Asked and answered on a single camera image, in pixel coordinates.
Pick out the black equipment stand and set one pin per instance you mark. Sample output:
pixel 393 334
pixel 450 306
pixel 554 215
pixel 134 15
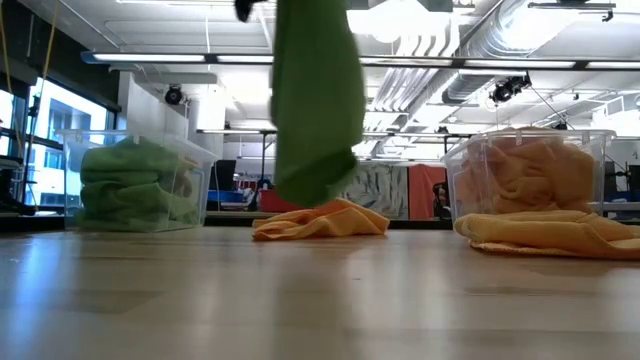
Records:
pixel 635 177

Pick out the orange-red partition panel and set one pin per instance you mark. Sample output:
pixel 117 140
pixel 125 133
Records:
pixel 422 192

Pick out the grey patterned partition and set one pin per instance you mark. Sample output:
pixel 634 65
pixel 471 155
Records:
pixel 380 190

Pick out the black metal rig frame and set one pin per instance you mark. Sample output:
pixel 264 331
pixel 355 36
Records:
pixel 230 223

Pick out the clear plastic bin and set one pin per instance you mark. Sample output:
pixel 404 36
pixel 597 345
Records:
pixel 70 150
pixel 604 165

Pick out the red box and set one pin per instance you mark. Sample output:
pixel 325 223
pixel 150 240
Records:
pixel 267 202

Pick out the black metal table frame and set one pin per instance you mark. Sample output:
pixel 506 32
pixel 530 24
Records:
pixel 410 135

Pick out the black screen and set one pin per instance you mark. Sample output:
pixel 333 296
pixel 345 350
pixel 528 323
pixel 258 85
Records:
pixel 225 175

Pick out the person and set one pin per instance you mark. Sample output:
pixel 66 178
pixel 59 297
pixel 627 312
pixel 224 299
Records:
pixel 442 200

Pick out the silver ventilation duct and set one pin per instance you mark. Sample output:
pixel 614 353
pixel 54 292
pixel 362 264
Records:
pixel 500 40

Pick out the blue storage bin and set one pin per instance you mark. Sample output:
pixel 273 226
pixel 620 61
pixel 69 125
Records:
pixel 225 196

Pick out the long ceiling light strip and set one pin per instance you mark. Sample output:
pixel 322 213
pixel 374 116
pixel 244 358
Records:
pixel 150 57

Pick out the black ceiling rail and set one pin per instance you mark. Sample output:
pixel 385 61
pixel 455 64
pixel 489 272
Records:
pixel 570 6

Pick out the black ceiling spotlight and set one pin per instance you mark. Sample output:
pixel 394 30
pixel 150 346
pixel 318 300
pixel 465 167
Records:
pixel 507 90
pixel 173 95
pixel 559 126

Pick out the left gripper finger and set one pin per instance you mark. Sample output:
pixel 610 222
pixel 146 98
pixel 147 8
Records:
pixel 243 10

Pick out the green microfiber towel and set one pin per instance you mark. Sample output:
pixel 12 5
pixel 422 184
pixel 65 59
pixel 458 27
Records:
pixel 130 160
pixel 135 210
pixel 315 125

